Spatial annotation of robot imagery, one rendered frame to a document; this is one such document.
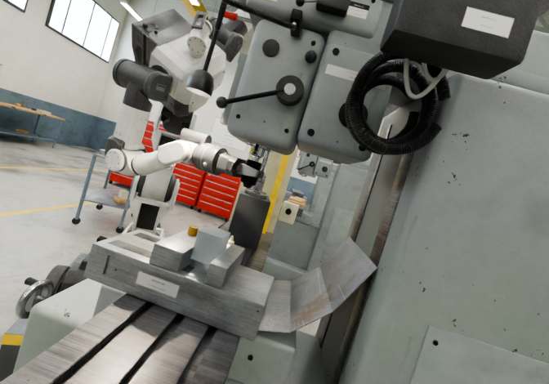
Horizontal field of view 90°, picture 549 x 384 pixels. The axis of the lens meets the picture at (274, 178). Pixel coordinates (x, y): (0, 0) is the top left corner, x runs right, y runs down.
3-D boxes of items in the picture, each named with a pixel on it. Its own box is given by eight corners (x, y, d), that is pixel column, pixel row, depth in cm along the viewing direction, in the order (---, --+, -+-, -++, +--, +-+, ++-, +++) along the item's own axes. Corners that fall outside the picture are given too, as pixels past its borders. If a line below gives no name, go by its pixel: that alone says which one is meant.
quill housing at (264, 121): (220, 131, 71) (257, 11, 70) (237, 141, 92) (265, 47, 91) (292, 153, 70) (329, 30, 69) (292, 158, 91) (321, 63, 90)
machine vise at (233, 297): (82, 277, 53) (97, 222, 53) (131, 256, 68) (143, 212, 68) (253, 342, 49) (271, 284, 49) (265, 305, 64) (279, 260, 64)
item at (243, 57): (219, 122, 80) (239, 51, 79) (222, 124, 84) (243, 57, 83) (232, 126, 80) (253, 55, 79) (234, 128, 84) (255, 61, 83)
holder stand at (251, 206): (225, 241, 101) (240, 189, 101) (229, 227, 123) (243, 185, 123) (256, 250, 102) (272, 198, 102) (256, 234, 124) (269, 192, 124)
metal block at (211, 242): (189, 258, 55) (198, 229, 55) (201, 251, 61) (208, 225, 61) (214, 267, 55) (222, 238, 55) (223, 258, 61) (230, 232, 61)
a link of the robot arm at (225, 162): (237, 150, 76) (202, 140, 80) (227, 184, 77) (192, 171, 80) (255, 157, 88) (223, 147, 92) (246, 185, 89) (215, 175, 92)
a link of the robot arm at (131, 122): (94, 162, 95) (110, 99, 91) (126, 161, 107) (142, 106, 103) (118, 176, 92) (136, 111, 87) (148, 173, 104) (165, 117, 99)
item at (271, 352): (85, 329, 67) (99, 283, 67) (156, 277, 102) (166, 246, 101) (282, 401, 64) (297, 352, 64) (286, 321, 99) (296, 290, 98)
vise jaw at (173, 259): (148, 262, 52) (153, 243, 51) (183, 244, 66) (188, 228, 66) (177, 274, 51) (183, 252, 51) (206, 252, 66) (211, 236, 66)
